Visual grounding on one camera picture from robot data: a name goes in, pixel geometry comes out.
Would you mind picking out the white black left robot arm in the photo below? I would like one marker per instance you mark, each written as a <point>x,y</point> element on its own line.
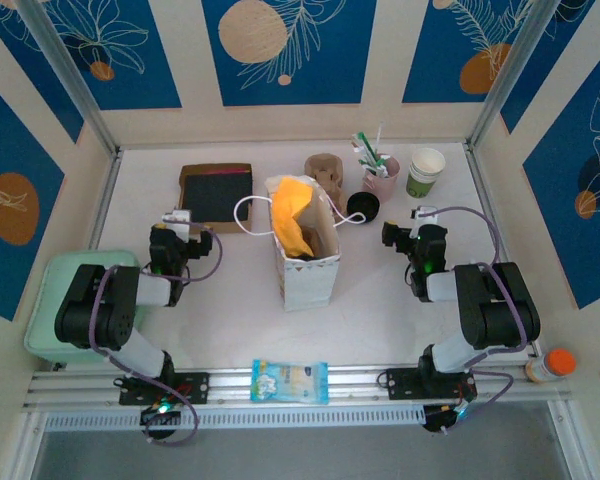
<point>95,310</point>

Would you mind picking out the red tissue paper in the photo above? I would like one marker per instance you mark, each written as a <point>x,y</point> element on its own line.
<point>227,171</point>

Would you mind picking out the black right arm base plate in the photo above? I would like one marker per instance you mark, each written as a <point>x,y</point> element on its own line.
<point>400,384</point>

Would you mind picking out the stack of pulp cup carriers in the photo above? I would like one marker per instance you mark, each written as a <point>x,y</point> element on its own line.
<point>324,172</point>

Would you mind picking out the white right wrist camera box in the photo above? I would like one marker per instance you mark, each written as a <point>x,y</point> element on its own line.
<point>424,212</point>

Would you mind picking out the black plastic lid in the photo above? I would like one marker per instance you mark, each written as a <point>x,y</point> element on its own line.
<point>363,206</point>

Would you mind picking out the orange capped bottle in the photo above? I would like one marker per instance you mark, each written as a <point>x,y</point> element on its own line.
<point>555,364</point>

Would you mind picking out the white paper gift bag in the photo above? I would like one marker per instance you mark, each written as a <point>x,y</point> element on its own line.
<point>307,285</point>

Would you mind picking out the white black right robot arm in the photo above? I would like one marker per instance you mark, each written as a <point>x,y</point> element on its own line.
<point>495,310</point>

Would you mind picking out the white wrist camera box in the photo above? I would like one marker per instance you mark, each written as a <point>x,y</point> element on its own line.
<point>177,217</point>
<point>424,212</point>

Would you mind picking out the pink straw holder cup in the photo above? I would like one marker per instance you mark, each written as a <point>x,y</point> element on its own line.
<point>382,185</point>

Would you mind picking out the aluminium mounting rail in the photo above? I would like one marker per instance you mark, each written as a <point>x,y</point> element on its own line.
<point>355,385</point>

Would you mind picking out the shallow cardboard box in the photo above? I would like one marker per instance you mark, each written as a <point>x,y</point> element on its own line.
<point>185,180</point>

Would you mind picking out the black tissue paper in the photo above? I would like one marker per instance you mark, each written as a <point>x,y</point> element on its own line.
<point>215,197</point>

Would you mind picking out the black controller module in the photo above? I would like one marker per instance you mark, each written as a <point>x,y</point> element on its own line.
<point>437,422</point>
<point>152,417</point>

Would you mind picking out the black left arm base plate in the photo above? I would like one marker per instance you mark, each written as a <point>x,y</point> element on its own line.
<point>195,387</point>

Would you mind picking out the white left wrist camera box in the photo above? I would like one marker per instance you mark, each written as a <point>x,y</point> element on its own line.
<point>177,217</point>

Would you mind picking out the aluminium frame post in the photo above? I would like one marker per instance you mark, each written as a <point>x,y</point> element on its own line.
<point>518,65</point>
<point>64,65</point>

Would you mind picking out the blue wet wipes packet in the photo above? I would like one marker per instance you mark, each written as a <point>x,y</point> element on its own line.
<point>290,382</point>

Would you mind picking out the stack of green paper cups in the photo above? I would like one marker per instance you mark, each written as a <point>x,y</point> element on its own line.
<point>425,170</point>

